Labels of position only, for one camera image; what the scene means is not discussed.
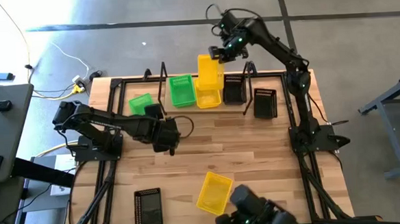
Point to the white power strip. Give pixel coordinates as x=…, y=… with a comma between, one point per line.
x=78, y=79

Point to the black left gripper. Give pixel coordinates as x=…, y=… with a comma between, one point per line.
x=167, y=136

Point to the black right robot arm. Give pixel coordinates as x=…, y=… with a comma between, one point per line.
x=279, y=47

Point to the black slotted plastic basket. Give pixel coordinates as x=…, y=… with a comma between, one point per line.
x=235, y=91
x=148, y=210
x=265, y=105

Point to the black aluminium table frame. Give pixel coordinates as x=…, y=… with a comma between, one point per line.
x=136, y=81

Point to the black metal bracket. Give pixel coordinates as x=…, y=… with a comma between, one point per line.
x=146, y=74
x=253, y=68

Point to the yellow plug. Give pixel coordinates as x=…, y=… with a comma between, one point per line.
x=78, y=89

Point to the black computer mouse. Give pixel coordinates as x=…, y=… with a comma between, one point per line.
x=2, y=106

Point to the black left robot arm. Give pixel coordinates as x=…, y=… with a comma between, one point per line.
x=111, y=121

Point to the white box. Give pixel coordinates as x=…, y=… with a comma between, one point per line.
x=65, y=165

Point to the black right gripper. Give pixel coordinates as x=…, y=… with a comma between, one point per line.
x=236, y=46

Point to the black desk leg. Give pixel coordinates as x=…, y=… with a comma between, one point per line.
x=42, y=172

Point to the grey desk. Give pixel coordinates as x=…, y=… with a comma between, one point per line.
x=9, y=135

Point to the blue-grey table frame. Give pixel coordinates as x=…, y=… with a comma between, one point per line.
x=393, y=139

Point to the yellow slotted plastic basket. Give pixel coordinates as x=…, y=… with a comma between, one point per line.
x=208, y=99
x=214, y=193
x=209, y=72

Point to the green slotted plastic basket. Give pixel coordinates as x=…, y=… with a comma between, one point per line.
x=182, y=92
x=138, y=105

